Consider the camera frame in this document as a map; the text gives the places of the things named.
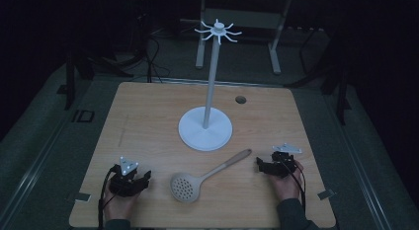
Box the grey table edge clip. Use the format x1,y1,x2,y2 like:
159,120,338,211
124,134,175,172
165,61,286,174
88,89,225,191
317,189,336,201
74,192,92,203

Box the person's left hand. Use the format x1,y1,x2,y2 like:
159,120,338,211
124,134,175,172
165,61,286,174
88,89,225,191
103,190,141,221

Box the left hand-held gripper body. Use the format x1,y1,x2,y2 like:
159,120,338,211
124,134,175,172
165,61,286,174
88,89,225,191
108,155,143,197

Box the white metal desk frame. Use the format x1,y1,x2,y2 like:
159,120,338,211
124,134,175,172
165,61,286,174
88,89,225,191
195,0,293,76

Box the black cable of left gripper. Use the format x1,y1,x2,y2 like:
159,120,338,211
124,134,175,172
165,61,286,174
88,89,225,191
97,164,121,230

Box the white hook rack stand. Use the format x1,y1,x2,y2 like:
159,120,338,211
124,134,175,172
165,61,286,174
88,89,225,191
178,18,243,152

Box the person's right hand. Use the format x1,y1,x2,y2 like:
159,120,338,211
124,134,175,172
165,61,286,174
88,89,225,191
268,159,305,202

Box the black stand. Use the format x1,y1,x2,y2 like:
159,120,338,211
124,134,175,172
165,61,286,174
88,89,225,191
56,46,134,112
286,26,352,126

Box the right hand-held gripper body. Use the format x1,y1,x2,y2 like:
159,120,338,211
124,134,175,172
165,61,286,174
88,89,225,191
270,142,303,179

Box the black rectangular floor plate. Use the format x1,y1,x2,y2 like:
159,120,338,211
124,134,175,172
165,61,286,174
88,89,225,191
71,109,96,123

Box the black floor cable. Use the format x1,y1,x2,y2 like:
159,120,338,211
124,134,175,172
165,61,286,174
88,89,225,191
143,12,172,84

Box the beige slotted spoon wooden handle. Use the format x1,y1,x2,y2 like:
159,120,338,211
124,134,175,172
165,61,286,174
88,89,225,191
169,148,253,204

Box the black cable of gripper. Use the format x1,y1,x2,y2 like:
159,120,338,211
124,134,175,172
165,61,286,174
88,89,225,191
97,164,121,230
280,153,307,215

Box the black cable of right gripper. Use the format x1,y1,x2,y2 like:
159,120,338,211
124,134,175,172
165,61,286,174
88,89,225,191
280,153,307,215

